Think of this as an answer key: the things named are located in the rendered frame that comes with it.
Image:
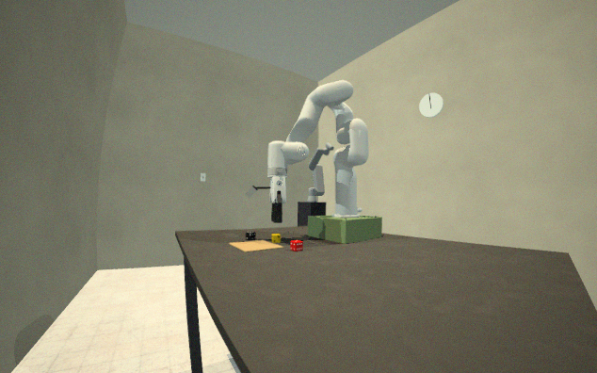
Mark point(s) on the red die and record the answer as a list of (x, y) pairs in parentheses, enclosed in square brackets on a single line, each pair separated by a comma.
[(296, 245)]

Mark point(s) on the tan flat mat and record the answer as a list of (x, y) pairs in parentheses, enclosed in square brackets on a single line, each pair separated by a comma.
[(259, 245)]

